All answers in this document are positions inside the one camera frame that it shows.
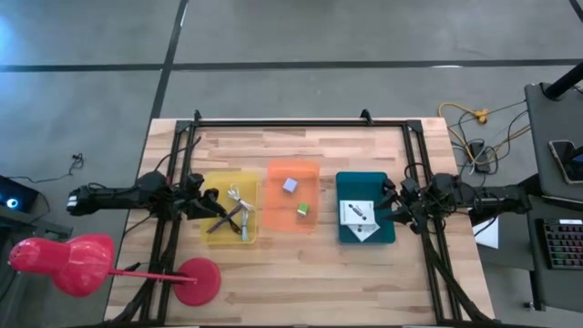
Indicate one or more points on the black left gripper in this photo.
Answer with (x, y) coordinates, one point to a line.
(189, 200)

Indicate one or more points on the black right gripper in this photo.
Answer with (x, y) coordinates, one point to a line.
(415, 205)

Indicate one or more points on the small green acer box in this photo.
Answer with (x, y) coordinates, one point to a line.
(303, 209)

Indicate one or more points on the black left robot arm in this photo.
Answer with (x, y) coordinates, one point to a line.
(114, 198)

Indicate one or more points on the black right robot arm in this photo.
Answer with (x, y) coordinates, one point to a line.
(492, 196)

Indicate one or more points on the yellow translucent plastic bin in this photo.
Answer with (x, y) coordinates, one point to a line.
(218, 180)

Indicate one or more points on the teal plastic bin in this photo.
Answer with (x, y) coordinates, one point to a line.
(355, 184)

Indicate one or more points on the orange translucent plastic bin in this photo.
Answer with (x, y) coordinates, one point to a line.
(282, 214)

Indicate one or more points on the white printed manual sheet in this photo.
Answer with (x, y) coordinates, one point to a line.
(357, 212)

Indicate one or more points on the white folded leaflet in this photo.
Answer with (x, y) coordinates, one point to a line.
(364, 232)

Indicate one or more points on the white paper sheet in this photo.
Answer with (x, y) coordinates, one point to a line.
(489, 236)

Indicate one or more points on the black power brick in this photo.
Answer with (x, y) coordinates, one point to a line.
(480, 155)

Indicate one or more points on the red balloon stand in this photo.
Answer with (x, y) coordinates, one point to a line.
(77, 264)

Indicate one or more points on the grey desk panel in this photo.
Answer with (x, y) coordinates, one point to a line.
(546, 136)
(560, 287)

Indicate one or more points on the backlit black keyboard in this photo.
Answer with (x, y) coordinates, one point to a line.
(565, 243)

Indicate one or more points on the black smartphone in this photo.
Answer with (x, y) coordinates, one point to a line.
(565, 159)

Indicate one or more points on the black device with blue light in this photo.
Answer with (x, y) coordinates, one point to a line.
(13, 196)

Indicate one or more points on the black pole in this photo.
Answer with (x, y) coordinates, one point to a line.
(565, 82)

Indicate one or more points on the black aluminium rig frame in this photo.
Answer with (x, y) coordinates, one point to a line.
(296, 123)

